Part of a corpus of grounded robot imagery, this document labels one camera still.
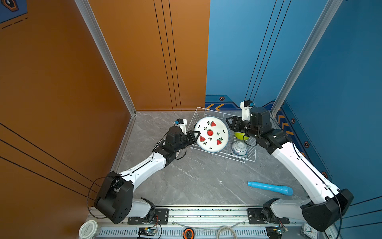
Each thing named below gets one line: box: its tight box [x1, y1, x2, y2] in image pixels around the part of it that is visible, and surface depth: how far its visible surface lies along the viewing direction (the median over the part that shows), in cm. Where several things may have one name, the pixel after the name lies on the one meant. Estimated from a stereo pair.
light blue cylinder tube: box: [247, 181, 294, 197], surface depth 82 cm
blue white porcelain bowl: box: [231, 141, 248, 157], surface depth 93 cm
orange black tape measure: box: [183, 227, 195, 239], surface depth 68 cm
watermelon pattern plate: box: [193, 116, 229, 153], surface depth 83 cm
